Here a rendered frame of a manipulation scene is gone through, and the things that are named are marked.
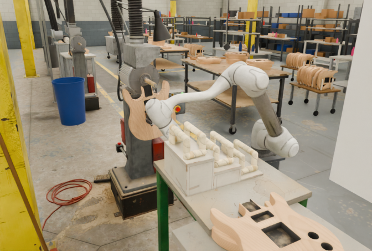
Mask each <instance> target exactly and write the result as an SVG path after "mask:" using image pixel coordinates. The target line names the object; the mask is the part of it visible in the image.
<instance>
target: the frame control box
mask: <svg viewBox="0 0 372 251"><path fill-rule="evenodd" d="M181 92H183V93H185V91H184V90H182V89H175V90H170V91H169V95H168V98H170V97H171V93H173V94H174V95H177V94H180V93H181ZM177 107H179V108H180V111H179V112H177V111H176V108H177ZM173 109H174V111H175V114H176V115H178V114H185V103H179V104H177V105H176V106H175V107H174V108H173Z"/></svg>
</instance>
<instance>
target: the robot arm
mask: <svg viewBox="0 0 372 251"><path fill-rule="evenodd" d="M268 84H269V78H268V75H267V74H266V73H265V72H264V71H263V70H261V69H259V68H256V67H254V66H249V65H247V64H246V63H245V62H243V61H239V62H236V63H234V64H232V65H231V66H229V67H228V68H227V69H226V70H225V71H224V72H223V73H222V74H221V75H220V76H219V77H218V79H217V80H216V82H215V83H214V84H213V86H212V87H211V88H210V89H208V90H206V91H201V92H196V93H184V94H177V95H174V96H172V97H170V98H169V99H167V100H161V101H159V100H158V99H150V100H149V101H147V103H146V107H145V109H146V113H147V115H146V116H147V117H146V122H147V123H148V124H150V125H151V126H153V125H156V126H157V127H158V129H159V130H160V131H161V133H162V134H163V135H164V136H165V137H166V138H167V139H169V126H170V124H174V125H175V126H176V127H178V128H179V129H180V130H182V129H181V128H180V127H179V126H178V124H177V123H176V122H175V121H174V120H173V119H172V118H171V114H172V113H173V108H174V107H175V106H176V105H177V104H179V103H187V102H196V101H207V100H210V99H212V98H214V97H216V96H218V95H219V94H221V93H222V92H224V91H225V90H227V89H229V88H230V87H231V86H233V85H238V86H240V87H241V88H242V90H243V91H244V92H245V93H246V94H247V95H248V96H249V97H251V98H252V100H253V103H254V105H255V107H256V109H257V111H258V113H259V115H260V117H261V119H259V120H257V121H256V122H255V124H254V126H253V128H252V134H251V147H250V148H252V149H253V150H255V151H256V152H257V153H258V158H264V157H270V156H276V155H279V156H281V157H293V156H295V155H296V154H297V152H298V150H299V144H298V142H297V140H296V139H294V138H293V136H292V135H291V134H290V133H289V132H288V130H287V129H286V128H285V127H283V126H281V124H280V122H279V120H278V117H277V115H276V113H275V110H274V108H273V106H272V104H271V101H270V99H269V97H268V94H267V92H266V88H267V86H268Z"/></svg>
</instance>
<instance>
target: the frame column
mask: <svg viewBox="0 0 372 251"><path fill-rule="evenodd" d="M123 113H124V122H125V139H126V153H127V155H128V159H127V161H126V165H125V167H124V169H125V170H126V172H127V174H128V175H129V177H130V179H132V180H134V179H137V178H141V177H145V176H149V175H153V174H155V173H154V168H153V155H152V139H151V140H140V139H138V138H136V137H135V136H134V135H133V134H132V132H131V130H130V128H129V124H128V120H129V116H130V107H129V105H128V104H127V103H126V102H125V100H124V98H123Z"/></svg>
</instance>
